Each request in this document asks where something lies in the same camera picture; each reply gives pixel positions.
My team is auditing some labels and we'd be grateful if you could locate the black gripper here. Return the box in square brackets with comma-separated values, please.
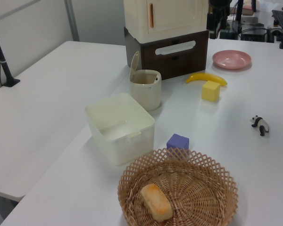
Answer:
[207, 0, 232, 40]

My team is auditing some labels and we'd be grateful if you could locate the beige dustbin with flip lid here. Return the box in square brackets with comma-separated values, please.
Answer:
[128, 50, 162, 112]

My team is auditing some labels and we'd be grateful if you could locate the black monitor stand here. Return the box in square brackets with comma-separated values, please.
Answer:
[235, 0, 245, 23]

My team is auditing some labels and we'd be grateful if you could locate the black electronics box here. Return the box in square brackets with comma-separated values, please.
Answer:
[240, 27, 267, 42]

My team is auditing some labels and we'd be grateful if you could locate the pink plate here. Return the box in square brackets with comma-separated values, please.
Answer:
[212, 49, 253, 70]

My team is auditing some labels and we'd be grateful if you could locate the cream plastic cabinet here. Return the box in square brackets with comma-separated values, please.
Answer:
[123, 0, 209, 44]

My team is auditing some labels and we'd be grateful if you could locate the yellow banana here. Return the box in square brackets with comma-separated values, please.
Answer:
[185, 72, 228, 87]

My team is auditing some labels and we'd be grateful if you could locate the cream cabinet on brown drawer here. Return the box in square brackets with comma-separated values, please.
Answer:
[124, 26, 209, 81]

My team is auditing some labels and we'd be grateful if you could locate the yellow foam cube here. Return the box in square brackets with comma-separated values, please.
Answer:
[201, 80, 221, 102]

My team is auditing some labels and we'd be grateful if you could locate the panda figurine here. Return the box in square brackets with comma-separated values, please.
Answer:
[250, 115, 270, 137]

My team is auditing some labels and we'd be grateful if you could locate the purple foam cube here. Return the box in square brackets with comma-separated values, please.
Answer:
[166, 133, 190, 161]

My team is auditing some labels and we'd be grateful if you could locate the cream square plastic container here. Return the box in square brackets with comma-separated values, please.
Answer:
[84, 92, 156, 167]

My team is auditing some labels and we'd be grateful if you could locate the woven wicker basket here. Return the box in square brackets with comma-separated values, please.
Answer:
[117, 147, 239, 226]

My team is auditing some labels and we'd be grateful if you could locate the toasted bread loaf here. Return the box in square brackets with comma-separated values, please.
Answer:
[140, 184, 174, 222]

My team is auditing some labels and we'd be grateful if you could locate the white drawer handle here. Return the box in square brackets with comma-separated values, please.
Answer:
[154, 40, 197, 56]

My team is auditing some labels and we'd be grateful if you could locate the copper cabinet handle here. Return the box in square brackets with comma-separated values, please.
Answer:
[149, 3, 155, 29]

